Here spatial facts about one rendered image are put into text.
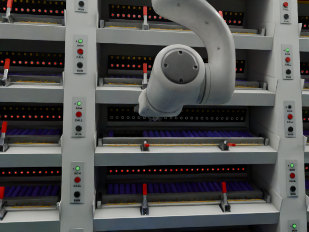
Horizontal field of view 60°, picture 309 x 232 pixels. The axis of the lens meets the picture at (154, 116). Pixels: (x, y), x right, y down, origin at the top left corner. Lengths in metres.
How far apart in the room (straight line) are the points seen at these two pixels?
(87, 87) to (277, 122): 0.64
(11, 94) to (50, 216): 0.39
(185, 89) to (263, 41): 0.65
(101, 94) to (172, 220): 0.46
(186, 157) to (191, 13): 0.51
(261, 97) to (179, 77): 0.60
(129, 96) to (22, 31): 0.39
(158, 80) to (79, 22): 0.55
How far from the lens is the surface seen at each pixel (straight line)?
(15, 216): 0.96
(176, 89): 0.42
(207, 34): 0.51
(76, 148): 0.86
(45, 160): 0.89
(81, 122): 0.85
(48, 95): 0.89
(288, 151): 1.02
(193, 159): 0.89
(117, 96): 0.86
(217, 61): 0.49
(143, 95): 0.58
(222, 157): 0.92
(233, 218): 0.96
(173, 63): 0.43
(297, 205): 1.06
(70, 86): 0.87
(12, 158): 0.91
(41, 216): 0.93
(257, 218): 1.00
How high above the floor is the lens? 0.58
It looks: 4 degrees up
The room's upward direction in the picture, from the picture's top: straight up
